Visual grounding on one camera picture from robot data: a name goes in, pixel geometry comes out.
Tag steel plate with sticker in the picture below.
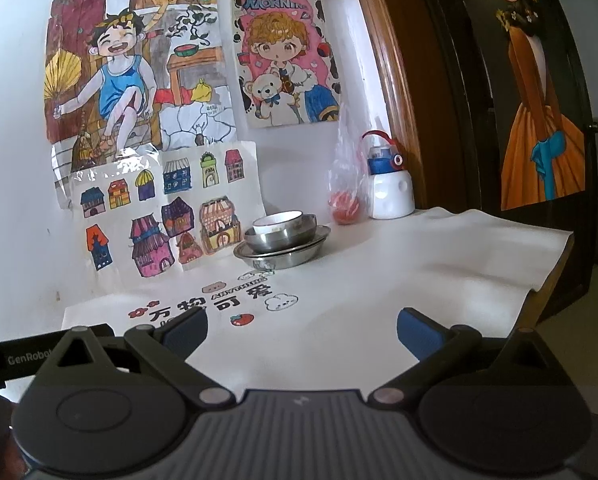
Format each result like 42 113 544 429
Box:
233 226 331 271

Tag white bowl red rim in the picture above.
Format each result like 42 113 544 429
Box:
252 210 304 234

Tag white printed tablecloth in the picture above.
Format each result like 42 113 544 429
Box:
58 208 571 393

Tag houses drawing paper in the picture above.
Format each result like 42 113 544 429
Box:
70 141 264 290

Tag white blue water bottle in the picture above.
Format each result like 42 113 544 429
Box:
362 130 415 220

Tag clear plastic bag red contents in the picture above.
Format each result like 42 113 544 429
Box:
328 104 369 226

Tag boy with fan drawing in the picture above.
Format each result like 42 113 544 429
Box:
43 0 237 208

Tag girl with bear drawing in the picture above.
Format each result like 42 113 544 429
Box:
232 0 341 129

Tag orange dress painting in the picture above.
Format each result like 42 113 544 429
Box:
464 0 585 210

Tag brown wooden door frame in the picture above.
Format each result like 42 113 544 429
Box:
360 0 482 212

